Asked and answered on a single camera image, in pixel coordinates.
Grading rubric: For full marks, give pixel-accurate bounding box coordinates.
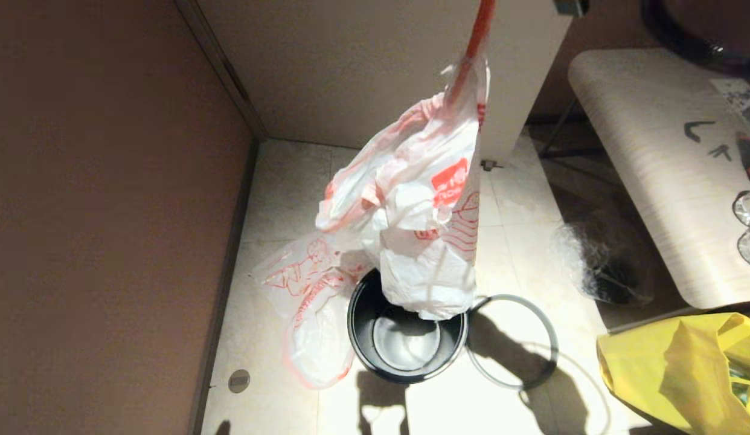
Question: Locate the grey bin ring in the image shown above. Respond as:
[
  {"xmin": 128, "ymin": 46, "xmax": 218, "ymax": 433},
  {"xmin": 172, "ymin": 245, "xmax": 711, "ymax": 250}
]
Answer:
[{"xmin": 466, "ymin": 294, "xmax": 560, "ymax": 391}]

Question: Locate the black round trash bin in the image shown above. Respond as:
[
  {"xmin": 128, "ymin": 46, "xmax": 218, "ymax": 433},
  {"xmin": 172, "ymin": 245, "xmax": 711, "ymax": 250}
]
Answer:
[{"xmin": 347, "ymin": 266, "xmax": 469, "ymax": 385}]

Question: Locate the crumpled clear plastic bag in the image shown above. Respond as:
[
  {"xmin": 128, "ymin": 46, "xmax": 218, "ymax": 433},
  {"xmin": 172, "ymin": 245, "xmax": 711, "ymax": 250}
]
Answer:
[{"xmin": 550, "ymin": 208, "xmax": 655, "ymax": 306}]

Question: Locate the black object in clear bag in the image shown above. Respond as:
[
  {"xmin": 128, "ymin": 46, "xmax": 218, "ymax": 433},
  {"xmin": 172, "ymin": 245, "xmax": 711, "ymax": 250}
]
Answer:
[{"xmin": 583, "ymin": 266, "xmax": 641, "ymax": 305}]

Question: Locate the yellow plastic bag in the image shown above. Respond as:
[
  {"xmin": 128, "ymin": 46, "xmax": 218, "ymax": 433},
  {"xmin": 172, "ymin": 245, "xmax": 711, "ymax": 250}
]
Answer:
[{"xmin": 596, "ymin": 312, "xmax": 750, "ymax": 435}]

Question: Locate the dark baseboard strip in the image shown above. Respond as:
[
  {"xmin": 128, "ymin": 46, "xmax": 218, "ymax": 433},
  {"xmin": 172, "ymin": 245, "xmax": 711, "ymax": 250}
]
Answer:
[{"xmin": 190, "ymin": 138, "xmax": 260, "ymax": 435}]

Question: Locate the large beige cabinet box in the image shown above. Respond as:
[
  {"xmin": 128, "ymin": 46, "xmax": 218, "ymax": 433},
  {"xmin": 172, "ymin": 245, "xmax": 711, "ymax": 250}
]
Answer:
[{"xmin": 197, "ymin": 0, "xmax": 581, "ymax": 167}]

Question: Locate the black metal table leg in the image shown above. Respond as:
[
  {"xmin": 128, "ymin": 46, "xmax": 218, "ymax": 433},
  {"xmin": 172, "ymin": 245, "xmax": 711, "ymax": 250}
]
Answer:
[{"xmin": 537, "ymin": 97, "xmax": 593, "ymax": 163}]

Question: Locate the white wood-grain table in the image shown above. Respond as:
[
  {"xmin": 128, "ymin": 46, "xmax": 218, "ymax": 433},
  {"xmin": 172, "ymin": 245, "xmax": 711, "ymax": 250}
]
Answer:
[{"xmin": 566, "ymin": 48, "xmax": 750, "ymax": 310}]

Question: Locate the printed paper sheet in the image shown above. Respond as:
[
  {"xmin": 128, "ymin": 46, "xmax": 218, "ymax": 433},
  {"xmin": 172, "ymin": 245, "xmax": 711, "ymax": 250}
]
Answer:
[{"xmin": 710, "ymin": 77, "xmax": 750, "ymax": 131}]

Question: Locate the dark door frame strip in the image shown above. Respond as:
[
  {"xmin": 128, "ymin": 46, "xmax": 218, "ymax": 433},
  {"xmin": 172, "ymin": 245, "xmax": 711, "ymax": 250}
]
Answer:
[{"xmin": 173, "ymin": 0, "xmax": 269, "ymax": 141}]

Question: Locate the black angle bracket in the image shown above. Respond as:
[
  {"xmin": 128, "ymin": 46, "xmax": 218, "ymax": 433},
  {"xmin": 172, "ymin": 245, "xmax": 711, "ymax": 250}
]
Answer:
[{"xmin": 683, "ymin": 121, "xmax": 716, "ymax": 143}]

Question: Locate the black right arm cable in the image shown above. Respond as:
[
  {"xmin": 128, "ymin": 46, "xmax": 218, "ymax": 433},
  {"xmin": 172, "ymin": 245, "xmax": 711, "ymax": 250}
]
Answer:
[{"xmin": 639, "ymin": 0, "xmax": 750, "ymax": 62}]

